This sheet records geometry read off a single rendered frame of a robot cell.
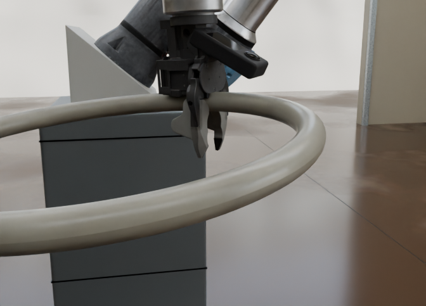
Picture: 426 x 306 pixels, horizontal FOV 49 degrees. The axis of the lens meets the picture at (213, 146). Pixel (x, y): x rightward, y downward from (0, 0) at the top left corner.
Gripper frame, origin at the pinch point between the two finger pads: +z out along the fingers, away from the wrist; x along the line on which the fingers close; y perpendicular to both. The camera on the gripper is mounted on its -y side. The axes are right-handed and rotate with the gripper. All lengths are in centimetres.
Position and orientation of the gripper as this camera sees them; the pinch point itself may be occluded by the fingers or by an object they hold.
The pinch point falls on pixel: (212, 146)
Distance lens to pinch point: 73.9
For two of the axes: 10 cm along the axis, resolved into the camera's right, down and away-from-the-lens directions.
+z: 0.6, 9.7, 2.4
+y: -8.6, -0.8, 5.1
